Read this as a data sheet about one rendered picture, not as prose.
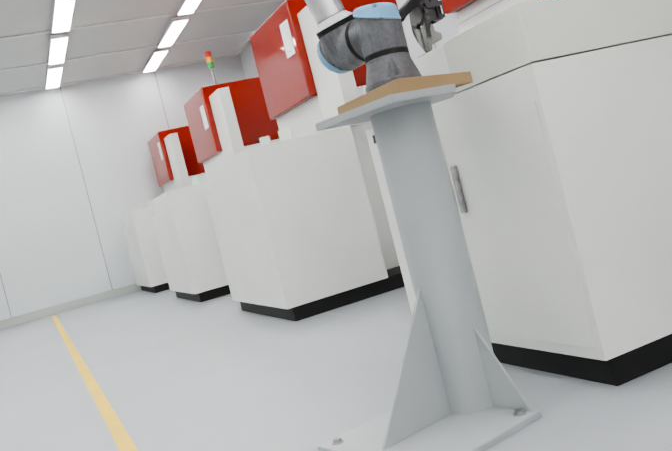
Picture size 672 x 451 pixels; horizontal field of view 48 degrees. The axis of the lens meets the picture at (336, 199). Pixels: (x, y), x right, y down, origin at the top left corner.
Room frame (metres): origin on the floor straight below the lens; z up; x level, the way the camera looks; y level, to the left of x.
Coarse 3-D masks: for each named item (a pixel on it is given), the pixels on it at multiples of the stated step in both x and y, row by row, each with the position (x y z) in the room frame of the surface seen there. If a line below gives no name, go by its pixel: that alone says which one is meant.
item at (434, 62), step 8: (440, 48) 2.14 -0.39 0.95; (424, 56) 2.22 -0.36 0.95; (432, 56) 2.19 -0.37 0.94; (440, 56) 2.15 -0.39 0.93; (416, 64) 2.27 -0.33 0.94; (424, 64) 2.23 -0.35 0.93; (432, 64) 2.19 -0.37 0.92; (440, 64) 2.16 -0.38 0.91; (424, 72) 2.24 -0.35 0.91; (432, 72) 2.20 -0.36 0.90; (440, 72) 2.17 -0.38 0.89; (448, 72) 2.13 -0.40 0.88
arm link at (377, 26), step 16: (368, 16) 1.91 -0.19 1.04; (384, 16) 1.90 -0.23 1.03; (400, 16) 1.94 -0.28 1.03; (352, 32) 1.96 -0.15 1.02; (368, 32) 1.91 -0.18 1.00; (384, 32) 1.90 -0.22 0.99; (400, 32) 1.92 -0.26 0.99; (352, 48) 1.97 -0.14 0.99; (368, 48) 1.92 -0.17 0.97; (384, 48) 1.90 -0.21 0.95
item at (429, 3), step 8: (424, 0) 2.28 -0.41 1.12; (432, 0) 2.28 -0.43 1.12; (440, 0) 2.27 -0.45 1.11; (416, 8) 2.26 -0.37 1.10; (424, 8) 2.25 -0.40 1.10; (432, 8) 2.27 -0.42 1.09; (440, 8) 2.28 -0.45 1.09; (416, 16) 2.27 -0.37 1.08; (432, 16) 2.27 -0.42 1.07; (440, 16) 2.27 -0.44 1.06; (416, 24) 2.28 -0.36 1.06
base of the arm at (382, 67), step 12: (396, 48) 1.90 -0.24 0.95; (372, 60) 1.91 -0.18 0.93; (384, 60) 1.90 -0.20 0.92; (396, 60) 1.89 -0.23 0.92; (408, 60) 1.91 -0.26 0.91; (372, 72) 1.91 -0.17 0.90; (384, 72) 1.89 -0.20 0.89; (396, 72) 1.89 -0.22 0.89; (408, 72) 1.89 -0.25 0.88; (372, 84) 1.90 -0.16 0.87; (384, 84) 1.88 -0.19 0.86
